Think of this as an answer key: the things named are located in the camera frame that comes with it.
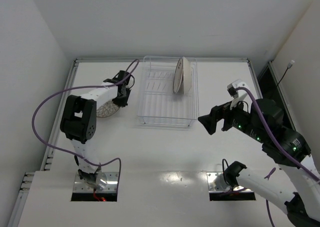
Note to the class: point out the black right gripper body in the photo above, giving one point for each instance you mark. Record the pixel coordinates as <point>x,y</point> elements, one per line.
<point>223,117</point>

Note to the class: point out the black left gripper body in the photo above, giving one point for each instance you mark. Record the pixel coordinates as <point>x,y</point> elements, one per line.
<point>122,93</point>

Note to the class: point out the small flower pattern plate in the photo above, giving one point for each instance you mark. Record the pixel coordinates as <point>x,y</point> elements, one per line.
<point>107,109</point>

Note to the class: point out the sunburst pattern plate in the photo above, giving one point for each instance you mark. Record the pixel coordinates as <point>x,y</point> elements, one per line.
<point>178,75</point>

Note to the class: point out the large flower pattern plate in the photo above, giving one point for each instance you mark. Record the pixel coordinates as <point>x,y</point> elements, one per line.
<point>187,76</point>

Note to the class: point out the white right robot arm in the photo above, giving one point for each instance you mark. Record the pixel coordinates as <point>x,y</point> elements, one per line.
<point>286,147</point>

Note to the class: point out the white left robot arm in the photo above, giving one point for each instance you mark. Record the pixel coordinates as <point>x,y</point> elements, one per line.
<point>79,122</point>

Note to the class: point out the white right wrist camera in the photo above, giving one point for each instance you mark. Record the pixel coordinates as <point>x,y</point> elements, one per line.
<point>238,95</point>

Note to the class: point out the white wire dish rack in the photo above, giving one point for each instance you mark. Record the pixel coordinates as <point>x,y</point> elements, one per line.
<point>158,105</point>

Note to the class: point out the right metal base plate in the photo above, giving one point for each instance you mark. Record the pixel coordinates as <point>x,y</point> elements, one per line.
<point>217,185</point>

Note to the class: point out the metal base plate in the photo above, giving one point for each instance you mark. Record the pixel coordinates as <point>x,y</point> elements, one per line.
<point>107,182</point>
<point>217,185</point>

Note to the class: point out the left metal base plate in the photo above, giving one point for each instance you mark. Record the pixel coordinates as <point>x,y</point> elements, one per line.
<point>107,182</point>

